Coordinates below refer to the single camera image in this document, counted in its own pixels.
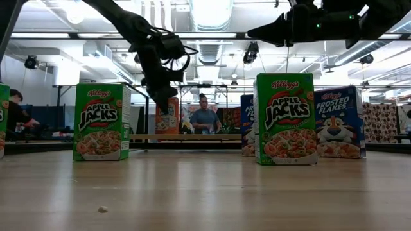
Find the blue Frosted Flakes cereal box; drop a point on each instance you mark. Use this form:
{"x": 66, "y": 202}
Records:
{"x": 247, "y": 128}
{"x": 340, "y": 128}

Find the large round ceiling duct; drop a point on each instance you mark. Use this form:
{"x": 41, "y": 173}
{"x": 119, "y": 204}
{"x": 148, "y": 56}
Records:
{"x": 210, "y": 16}

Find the green Apple Jacks cereal box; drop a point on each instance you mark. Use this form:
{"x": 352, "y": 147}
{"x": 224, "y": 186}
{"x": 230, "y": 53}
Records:
{"x": 4, "y": 122}
{"x": 285, "y": 122}
{"x": 99, "y": 122}

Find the person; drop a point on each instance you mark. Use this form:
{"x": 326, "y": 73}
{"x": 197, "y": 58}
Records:
{"x": 205, "y": 120}
{"x": 16, "y": 115}

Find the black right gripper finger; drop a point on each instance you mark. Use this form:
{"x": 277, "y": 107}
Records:
{"x": 279, "y": 23}
{"x": 279, "y": 37}

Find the light patterned fabric partition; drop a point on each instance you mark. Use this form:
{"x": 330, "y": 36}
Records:
{"x": 380, "y": 123}

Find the dark patterned fabric partition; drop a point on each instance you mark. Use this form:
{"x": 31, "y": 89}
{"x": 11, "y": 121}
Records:
{"x": 232, "y": 118}

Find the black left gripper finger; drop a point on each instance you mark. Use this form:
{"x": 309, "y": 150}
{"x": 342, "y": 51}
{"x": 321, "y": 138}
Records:
{"x": 164, "y": 97}

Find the black ceiling spotlight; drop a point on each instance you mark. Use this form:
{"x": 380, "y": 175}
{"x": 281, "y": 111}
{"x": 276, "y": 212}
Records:
{"x": 366, "y": 58}
{"x": 31, "y": 62}
{"x": 251, "y": 53}
{"x": 136, "y": 58}

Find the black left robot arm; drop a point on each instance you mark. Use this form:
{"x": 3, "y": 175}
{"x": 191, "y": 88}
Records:
{"x": 128, "y": 19}

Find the orange Mini Wheats cereal box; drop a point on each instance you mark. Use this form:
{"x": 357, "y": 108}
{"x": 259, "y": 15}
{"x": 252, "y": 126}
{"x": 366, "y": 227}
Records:
{"x": 168, "y": 123}

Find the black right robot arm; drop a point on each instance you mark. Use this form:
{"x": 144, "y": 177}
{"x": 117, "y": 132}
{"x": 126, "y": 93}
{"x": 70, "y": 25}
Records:
{"x": 385, "y": 19}

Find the small white crumb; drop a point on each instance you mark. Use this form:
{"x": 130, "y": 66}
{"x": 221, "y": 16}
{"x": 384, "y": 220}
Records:
{"x": 102, "y": 210}

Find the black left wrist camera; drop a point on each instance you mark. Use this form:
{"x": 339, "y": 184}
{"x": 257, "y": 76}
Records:
{"x": 173, "y": 46}

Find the wooden shelf with black frame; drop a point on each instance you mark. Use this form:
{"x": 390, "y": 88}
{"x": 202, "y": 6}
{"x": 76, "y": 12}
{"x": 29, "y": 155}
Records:
{"x": 218, "y": 137}

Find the blue partition screen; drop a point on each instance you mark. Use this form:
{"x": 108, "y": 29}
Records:
{"x": 51, "y": 117}

